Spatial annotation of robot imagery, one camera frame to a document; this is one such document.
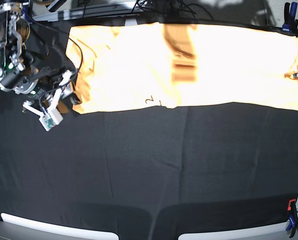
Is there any aluminium rail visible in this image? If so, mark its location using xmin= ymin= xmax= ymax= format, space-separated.
xmin=33 ymin=1 xmax=142 ymax=22

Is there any white table edge strip right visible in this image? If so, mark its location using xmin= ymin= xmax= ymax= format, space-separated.
xmin=178 ymin=222 xmax=288 ymax=240

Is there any blue clamp near right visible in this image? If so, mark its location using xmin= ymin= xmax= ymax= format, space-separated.
xmin=286 ymin=211 xmax=298 ymax=238

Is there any yellow t-shirt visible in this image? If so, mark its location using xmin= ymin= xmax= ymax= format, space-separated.
xmin=66 ymin=22 xmax=298 ymax=114

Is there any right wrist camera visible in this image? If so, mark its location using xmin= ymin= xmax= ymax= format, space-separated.
xmin=39 ymin=112 xmax=63 ymax=132

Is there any white table edge strip left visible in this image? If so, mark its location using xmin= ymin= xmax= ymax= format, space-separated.
xmin=0 ymin=212 xmax=94 ymax=240

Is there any black table cloth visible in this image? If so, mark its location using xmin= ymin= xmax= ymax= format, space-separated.
xmin=0 ymin=14 xmax=298 ymax=240

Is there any black cable bundle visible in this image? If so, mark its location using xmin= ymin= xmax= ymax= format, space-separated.
xmin=131 ymin=0 xmax=214 ymax=18

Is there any blue clamp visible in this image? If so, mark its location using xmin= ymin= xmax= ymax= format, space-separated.
xmin=286 ymin=211 xmax=298 ymax=238
xmin=282 ymin=1 xmax=298 ymax=33

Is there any blue clamp far right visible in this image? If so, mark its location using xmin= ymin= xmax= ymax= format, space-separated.
xmin=282 ymin=1 xmax=298 ymax=33

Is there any red black clamp near right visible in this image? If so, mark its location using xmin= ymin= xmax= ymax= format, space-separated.
xmin=288 ymin=198 xmax=297 ymax=213

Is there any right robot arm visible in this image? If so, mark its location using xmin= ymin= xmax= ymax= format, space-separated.
xmin=0 ymin=0 xmax=82 ymax=113

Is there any white table edge strip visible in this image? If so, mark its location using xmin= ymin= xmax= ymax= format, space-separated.
xmin=0 ymin=212 xmax=94 ymax=240
xmin=178 ymin=222 xmax=288 ymax=240

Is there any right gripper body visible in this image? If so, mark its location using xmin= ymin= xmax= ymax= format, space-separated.
xmin=18 ymin=69 xmax=81 ymax=110

